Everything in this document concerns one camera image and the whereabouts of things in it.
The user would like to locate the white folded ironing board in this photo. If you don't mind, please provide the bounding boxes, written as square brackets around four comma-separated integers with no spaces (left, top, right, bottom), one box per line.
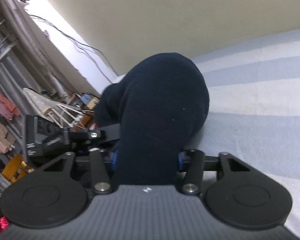
[23,88,85,128]

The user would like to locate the thin black wall wire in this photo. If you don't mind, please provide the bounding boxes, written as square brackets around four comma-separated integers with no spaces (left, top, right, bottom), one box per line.
[16,0,121,84]

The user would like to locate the navy garment with white stripes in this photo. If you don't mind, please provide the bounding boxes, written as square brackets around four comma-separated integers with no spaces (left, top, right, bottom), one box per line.
[94,53,210,186]

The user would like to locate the pink hanging clothes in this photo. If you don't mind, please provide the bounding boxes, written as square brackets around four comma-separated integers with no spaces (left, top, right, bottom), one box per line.
[0,93,20,154]

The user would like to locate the yellow container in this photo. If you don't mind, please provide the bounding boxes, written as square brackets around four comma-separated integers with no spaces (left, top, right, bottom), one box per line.
[1,154,34,183]

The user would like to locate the grey curtain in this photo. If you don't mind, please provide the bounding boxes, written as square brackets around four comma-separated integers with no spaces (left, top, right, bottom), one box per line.
[0,0,76,151]

